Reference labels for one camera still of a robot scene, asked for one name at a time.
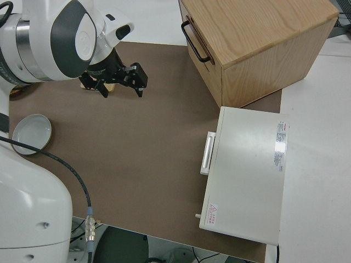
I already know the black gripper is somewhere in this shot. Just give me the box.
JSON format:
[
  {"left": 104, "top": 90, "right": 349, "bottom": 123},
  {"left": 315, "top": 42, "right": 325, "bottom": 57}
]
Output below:
[{"left": 78, "top": 62, "right": 149, "bottom": 99}]

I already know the gray round plate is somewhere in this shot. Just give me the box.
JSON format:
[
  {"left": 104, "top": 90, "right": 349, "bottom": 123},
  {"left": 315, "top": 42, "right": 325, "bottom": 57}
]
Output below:
[{"left": 11, "top": 113, "right": 53, "bottom": 157}]

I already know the wooden mug tree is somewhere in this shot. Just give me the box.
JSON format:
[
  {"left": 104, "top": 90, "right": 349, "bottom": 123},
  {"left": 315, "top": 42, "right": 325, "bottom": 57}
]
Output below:
[{"left": 80, "top": 83, "right": 116, "bottom": 93}]

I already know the brown table mat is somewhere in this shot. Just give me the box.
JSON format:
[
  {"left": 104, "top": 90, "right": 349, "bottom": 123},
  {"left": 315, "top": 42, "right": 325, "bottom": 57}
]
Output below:
[{"left": 8, "top": 41, "right": 283, "bottom": 263}]

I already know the brown wicker basket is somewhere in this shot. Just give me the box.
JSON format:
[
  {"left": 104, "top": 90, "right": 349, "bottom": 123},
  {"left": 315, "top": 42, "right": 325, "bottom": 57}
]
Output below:
[{"left": 9, "top": 84, "right": 35, "bottom": 97}]

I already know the red triangle warning sticker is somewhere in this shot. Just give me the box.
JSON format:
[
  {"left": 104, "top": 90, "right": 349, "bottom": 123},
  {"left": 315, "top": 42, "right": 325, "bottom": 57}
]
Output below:
[{"left": 207, "top": 203, "right": 219, "bottom": 224}]

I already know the white toaster oven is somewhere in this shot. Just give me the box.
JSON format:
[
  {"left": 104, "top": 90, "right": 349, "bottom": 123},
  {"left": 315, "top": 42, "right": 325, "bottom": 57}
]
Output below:
[{"left": 193, "top": 106, "right": 291, "bottom": 247}]

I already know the light wooden drawer cabinet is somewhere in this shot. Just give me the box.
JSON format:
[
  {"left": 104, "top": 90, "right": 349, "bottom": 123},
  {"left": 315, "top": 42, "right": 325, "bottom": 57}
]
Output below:
[{"left": 178, "top": 0, "right": 339, "bottom": 108}]

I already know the white printed oven label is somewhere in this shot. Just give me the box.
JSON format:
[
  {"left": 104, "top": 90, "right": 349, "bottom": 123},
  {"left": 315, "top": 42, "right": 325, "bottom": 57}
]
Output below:
[{"left": 271, "top": 120, "right": 290, "bottom": 173}]

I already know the black cabinet handle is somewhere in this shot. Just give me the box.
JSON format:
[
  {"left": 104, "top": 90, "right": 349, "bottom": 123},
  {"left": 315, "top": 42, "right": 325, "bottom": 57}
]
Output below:
[{"left": 180, "top": 21, "right": 212, "bottom": 64}]

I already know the white oven door handle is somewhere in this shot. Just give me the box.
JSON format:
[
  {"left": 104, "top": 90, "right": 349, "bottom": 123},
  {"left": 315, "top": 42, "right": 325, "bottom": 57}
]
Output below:
[{"left": 199, "top": 131, "right": 218, "bottom": 176}]

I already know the black cable with metal connector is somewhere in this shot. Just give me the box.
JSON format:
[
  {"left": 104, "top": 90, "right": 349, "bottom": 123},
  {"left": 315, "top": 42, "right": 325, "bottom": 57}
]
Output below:
[{"left": 0, "top": 135, "right": 98, "bottom": 263}]

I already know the dark round pedestal base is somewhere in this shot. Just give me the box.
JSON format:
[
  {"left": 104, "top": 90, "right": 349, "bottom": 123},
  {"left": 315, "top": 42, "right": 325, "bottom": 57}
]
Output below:
[{"left": 93, "top": 226, "right": 150, "bottom": 263}]

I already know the black wire mesh rack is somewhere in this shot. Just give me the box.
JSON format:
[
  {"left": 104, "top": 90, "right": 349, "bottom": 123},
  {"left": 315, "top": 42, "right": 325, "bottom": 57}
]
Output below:
[{"left": 336, "top": 0, "right": 351, "bottom": 28}]

